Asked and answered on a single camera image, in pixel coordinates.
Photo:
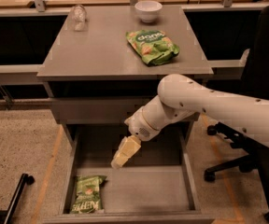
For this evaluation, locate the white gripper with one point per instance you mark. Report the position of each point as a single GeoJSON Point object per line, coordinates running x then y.
{"type": "Point", "coordinates": [139, 124]}

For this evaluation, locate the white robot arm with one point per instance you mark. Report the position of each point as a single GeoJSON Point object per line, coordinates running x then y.
{"type": "Point", "coordinates": [179, 97]}

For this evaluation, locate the grey drawer cabinet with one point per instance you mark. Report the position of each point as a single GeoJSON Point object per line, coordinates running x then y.
{"type": "Point", "coordinates": [99, 62]}

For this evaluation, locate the black office chair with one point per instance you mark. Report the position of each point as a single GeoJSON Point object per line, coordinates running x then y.
{"type": "Point", "coordinates": [254, 82]}

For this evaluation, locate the white ceramic bowl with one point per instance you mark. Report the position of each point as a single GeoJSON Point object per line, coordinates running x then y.
{"type": "Point", "coordinates": [148, 11]}

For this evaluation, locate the closed grey top drawer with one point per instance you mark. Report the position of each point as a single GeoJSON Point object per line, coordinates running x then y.
{"type": "Point", "coordinates": [97, 110]}

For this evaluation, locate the green jalapeno chip bag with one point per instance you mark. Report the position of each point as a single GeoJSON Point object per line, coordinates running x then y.
{"type": "Point", "coordinates": [88, 197]}

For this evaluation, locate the black metal stand leg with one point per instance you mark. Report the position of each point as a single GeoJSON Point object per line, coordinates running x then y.
{"type": "Point", "coordinates": [7, 215]}

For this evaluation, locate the open grey middle drawer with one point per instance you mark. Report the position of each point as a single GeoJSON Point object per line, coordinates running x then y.
{"type": "Point", "coordinates": [155, 186]}

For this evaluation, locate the green snack bag on counter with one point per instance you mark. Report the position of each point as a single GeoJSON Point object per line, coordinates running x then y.
{"type": "Point", "coordinates": [153, 46]}

